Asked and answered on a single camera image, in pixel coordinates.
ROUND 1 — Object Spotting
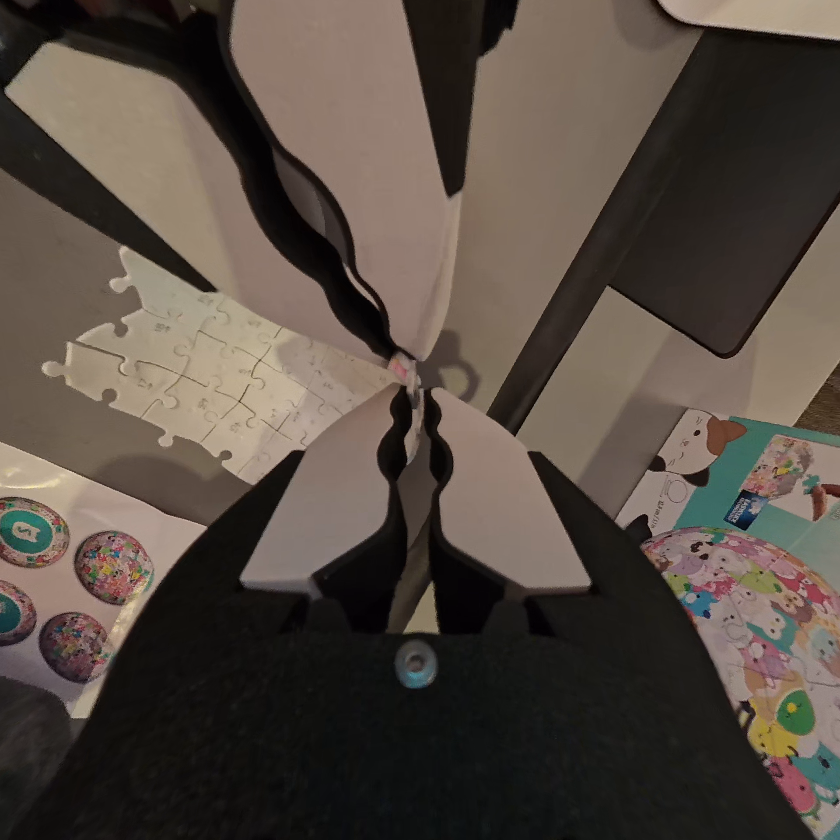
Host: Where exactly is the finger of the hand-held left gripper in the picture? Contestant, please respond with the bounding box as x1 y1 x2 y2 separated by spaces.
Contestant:
7 33 397 358
226 0 463 363

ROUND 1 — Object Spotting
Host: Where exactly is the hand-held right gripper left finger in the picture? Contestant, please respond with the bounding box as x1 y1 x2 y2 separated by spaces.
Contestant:
241 385 414 599

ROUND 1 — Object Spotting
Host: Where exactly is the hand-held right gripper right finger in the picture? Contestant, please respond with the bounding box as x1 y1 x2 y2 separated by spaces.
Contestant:
431 390 592 602

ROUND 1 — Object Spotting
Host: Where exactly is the white puzzle piece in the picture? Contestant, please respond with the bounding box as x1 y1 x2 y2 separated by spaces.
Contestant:
390 352 425 397

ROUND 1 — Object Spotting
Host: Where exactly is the partly built white puzzle ball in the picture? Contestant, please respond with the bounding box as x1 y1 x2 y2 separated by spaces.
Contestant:
42 247 424 483

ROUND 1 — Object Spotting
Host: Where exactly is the colourful puzzle ball box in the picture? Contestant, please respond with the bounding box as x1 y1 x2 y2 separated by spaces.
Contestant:
617 410 840 840

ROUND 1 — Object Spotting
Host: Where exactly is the printed instruction sheet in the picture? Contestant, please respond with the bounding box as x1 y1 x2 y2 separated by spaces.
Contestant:
0 440 211 719

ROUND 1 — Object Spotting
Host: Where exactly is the black mat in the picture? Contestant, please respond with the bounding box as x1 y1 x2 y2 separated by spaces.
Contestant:
608 27 840 359

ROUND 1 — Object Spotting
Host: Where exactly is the white flat base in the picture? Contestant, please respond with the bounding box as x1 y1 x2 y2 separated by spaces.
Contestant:
657 0 840 43

